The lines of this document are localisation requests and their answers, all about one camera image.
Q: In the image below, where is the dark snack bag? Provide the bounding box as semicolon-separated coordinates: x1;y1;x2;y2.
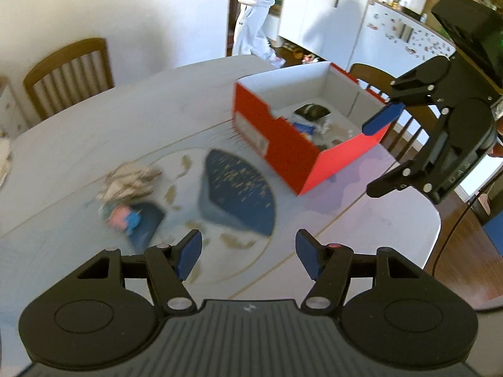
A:
294;103;331;122

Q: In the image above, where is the blue soda biscuit packet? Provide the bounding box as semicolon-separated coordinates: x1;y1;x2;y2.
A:
292;122;315;135

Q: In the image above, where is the bag of cotton swabs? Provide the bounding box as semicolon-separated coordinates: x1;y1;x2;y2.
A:
315;122;354;151

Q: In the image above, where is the wooden chair beside box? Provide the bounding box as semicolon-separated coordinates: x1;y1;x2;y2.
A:
349;62;439;164

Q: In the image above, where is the pink blue plush toy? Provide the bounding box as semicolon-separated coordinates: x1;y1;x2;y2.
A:
107;204;141;233

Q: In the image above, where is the red cardboard shoe box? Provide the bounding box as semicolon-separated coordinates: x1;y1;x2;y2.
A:
233;62;387;195

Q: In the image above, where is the silver crumpled snack bag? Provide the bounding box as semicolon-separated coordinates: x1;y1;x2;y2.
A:
96;162;162;203

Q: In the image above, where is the white shelving cabinet unit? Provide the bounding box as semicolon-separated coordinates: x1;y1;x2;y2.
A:
279;0;502;77

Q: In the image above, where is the person in white clothes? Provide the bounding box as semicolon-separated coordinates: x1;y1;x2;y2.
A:
232;0;285;68

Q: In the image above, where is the wooden chair behind table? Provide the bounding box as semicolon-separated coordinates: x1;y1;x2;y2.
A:
23;37;114;121

